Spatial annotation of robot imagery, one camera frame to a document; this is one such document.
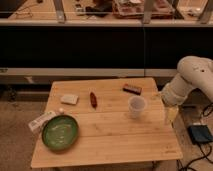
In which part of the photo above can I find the dark brown eraser block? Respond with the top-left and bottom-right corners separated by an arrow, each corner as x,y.
123,84 -> 142,95

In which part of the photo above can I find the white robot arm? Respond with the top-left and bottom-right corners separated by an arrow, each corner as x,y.
161,56 -> 213,124

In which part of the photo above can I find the translucent white cup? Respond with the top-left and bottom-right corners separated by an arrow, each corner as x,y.
128,96 -> 147,118

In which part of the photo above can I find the green ceramic bowl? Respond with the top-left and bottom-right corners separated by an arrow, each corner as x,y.
42,115 -> 79,151

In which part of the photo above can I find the wooden table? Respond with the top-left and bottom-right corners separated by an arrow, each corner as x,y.
31,78 -> 182,168

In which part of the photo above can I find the red sausage-shaped toy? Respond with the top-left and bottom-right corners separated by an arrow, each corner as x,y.
90,92 -> 97,108

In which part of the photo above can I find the cluttered tray on shelf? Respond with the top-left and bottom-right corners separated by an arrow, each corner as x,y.
112,0 -> 174,18

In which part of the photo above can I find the white sponge block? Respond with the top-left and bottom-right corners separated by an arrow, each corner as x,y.
61,94 -> 78,105

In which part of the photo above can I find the white tube with cap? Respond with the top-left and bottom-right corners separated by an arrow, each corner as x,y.
28,108 -> 64,133

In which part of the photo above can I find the black floor cable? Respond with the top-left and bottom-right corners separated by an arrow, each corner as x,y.
176,103 -> 213,171

